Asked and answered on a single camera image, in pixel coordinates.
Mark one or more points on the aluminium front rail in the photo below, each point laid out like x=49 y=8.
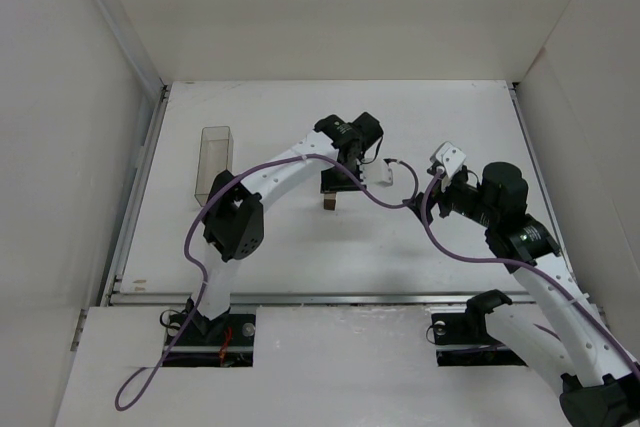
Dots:
x=273 y=299

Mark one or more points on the aluminium rail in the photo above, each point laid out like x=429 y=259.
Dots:
x=512 y=88
x=273 y=299
x=125 y=227

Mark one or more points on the clear plastic box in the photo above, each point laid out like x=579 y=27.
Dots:
x=215 y=156

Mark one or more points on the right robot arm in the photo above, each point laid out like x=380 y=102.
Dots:
x=594 y=377

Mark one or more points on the aluminium right rail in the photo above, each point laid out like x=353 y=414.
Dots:
x=512 y=88

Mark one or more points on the aluminium left rail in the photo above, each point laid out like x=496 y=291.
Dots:
x=125 y=227

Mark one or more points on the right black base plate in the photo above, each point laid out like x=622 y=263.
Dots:
x=460 y=342

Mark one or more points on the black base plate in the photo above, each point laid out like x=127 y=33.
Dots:
x=230 y=346
x=460 y=342

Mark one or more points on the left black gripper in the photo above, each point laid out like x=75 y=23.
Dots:
x=338 y=183

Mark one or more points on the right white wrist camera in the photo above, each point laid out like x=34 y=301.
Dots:
x=450 y=157

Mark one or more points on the dark brown arch block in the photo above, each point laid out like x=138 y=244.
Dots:
x=330 y=201

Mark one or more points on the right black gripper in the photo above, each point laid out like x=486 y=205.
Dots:
x=432 y=201

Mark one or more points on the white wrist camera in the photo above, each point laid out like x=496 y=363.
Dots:
x=450 y=157
x=376 y=172

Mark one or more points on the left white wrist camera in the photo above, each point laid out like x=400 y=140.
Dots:
x=376 y=172

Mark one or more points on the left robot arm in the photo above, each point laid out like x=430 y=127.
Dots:
x=234 y=224

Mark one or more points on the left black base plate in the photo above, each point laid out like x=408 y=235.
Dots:
x=230 y=346

